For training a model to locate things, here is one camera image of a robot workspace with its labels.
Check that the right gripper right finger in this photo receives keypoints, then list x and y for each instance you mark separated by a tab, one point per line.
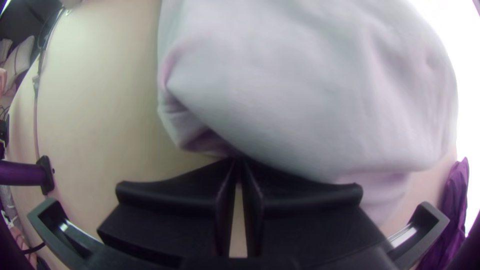
311	221

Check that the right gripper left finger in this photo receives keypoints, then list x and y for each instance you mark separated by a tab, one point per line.
168	217

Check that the grey t-shirt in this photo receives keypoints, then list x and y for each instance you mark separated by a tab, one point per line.
300	82

